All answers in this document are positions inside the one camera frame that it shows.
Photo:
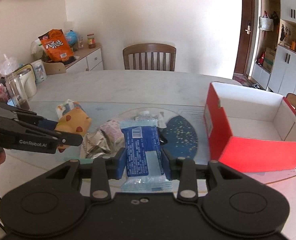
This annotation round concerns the blue globe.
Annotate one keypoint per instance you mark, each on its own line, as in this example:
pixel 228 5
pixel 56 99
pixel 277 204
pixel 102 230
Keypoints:
pixel 71 37

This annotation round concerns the blue snack packet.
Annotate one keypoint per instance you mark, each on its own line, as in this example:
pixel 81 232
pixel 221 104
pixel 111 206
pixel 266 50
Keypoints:
pixel 144 169

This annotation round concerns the pink printed snack bag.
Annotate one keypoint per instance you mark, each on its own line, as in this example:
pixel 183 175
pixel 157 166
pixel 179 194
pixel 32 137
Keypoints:
pixel 113 132

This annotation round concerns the tissue paper pack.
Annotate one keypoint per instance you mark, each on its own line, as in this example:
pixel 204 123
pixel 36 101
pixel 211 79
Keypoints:
pixel 66 107

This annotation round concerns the white printed bucket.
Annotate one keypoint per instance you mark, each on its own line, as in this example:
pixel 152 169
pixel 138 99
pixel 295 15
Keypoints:
pixel 39 71

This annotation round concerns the white wall cabinet unit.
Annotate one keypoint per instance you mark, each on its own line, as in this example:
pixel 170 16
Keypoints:
pixel 275 66

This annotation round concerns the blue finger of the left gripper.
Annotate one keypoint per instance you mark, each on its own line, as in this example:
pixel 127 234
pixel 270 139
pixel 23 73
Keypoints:
pixel 47 124

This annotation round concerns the dark blue round mat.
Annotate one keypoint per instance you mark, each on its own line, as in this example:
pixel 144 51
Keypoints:
pixel 180 138

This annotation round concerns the orange snack bag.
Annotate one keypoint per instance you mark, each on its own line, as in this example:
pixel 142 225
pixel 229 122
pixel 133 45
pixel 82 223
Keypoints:
pixel 56 46

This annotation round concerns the white electric kettle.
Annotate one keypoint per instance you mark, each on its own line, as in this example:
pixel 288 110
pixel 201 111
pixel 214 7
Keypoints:
pixel 28 80

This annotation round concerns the clear glass jar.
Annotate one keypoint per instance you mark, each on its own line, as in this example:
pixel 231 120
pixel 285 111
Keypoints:
pixel 17 92

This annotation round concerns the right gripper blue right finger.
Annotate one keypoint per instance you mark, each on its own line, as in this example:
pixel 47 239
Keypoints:
pixel 169 165

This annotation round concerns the clear plastic bottle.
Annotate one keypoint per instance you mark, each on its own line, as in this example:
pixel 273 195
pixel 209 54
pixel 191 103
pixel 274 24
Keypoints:
pixel 148 117

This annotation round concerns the wooden chair far side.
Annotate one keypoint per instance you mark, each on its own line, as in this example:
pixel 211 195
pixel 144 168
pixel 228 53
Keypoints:
pixel 150 56

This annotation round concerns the hanging tote bag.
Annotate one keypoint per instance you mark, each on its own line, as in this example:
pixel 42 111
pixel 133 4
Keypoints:
pixel 266 23

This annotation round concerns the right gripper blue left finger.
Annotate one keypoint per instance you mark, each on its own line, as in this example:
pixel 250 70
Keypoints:
pixel 117 165

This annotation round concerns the brown entrance door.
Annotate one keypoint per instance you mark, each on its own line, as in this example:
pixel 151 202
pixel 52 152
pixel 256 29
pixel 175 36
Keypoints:
pixel 245 39

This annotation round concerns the silver foil wrapper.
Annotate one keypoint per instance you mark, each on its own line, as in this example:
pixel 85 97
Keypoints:
pixel 95 145

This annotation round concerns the yellow spotted plush toy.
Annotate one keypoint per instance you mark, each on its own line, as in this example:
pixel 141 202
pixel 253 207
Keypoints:
pixel 76 121

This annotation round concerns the white drawer cabinet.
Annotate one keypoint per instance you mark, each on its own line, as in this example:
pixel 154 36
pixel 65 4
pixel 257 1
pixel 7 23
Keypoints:
pixel 86 60

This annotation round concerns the red lidded jar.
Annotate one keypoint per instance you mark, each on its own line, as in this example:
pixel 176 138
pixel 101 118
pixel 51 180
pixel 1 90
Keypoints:
pixel 91 41

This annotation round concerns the red cardboard box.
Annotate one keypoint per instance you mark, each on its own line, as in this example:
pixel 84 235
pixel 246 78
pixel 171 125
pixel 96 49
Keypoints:
pixel 250 130

